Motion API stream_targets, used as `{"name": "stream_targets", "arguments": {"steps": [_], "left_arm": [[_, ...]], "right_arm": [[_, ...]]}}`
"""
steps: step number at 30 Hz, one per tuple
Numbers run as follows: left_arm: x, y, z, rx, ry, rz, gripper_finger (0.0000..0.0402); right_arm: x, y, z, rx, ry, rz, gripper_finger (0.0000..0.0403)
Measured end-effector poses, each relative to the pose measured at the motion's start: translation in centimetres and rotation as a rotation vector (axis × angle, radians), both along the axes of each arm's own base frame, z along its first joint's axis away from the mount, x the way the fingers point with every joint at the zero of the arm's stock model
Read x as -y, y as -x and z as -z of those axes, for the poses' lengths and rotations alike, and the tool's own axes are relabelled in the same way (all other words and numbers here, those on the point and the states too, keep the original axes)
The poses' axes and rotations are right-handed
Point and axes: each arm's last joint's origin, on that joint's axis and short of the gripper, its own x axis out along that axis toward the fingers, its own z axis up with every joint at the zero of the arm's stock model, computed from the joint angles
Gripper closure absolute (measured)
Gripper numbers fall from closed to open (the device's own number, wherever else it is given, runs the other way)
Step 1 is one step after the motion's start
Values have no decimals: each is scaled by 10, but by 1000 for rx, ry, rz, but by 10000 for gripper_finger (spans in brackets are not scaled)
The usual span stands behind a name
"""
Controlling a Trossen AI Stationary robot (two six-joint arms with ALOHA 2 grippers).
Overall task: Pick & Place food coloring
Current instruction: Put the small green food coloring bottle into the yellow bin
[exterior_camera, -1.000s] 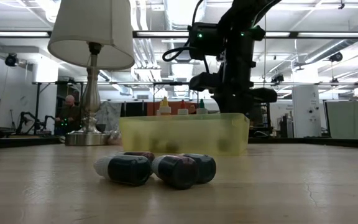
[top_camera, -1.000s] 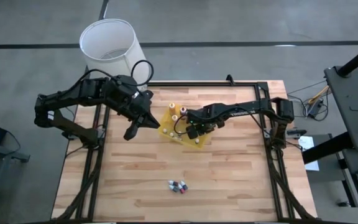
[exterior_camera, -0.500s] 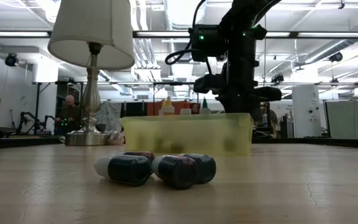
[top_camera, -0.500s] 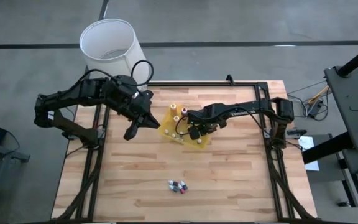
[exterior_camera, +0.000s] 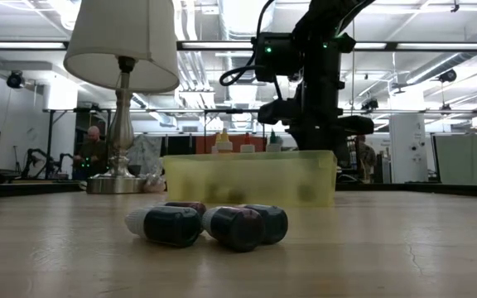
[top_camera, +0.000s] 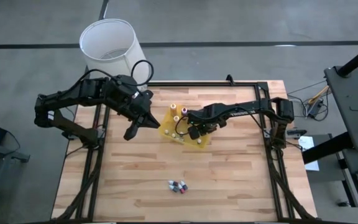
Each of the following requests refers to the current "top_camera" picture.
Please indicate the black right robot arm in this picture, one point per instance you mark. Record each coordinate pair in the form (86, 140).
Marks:
(247, 107)

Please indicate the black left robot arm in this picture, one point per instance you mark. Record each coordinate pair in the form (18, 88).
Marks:
(73, 96)

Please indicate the small dark green coloring bottle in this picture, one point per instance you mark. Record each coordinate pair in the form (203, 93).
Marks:
(184, 184)
(174, 188)

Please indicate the white paper sheet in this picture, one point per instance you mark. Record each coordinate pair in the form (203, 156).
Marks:
(309, 146)

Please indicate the black power strip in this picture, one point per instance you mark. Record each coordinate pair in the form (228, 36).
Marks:
(315, 107)

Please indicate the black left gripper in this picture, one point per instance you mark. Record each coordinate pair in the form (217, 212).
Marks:
(132, 99)

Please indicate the large orange food coloring bottle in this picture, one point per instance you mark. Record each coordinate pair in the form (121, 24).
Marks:
(173, 109)

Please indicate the small black floor object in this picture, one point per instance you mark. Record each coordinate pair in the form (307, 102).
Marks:
(343, 204)

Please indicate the grey metal cart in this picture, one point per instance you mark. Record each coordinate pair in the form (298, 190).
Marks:
(11, 154)

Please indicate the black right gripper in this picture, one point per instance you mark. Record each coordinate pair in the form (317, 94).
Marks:
(205, 118)

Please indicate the black support beam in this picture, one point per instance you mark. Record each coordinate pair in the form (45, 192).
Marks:
(325, 149)

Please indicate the large yellow food coloring bottle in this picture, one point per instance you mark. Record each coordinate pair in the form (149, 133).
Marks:
(176, 119)

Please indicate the yellow translucent plastic tray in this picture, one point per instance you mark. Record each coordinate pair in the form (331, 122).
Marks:
(169, 124)

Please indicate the black frame bracket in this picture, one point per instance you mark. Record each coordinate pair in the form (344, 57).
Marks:
(229, 79)

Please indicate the large red food coloring bottle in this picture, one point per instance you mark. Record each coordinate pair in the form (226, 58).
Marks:
(184, 111)

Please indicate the grey side table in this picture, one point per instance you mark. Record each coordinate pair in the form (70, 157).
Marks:
(353, 93)

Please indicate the white-shaded silver table lamp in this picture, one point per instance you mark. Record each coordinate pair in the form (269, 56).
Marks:
(110, 40)

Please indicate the small dark red coloring bottle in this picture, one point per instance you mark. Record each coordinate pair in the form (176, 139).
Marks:
(199, 141)

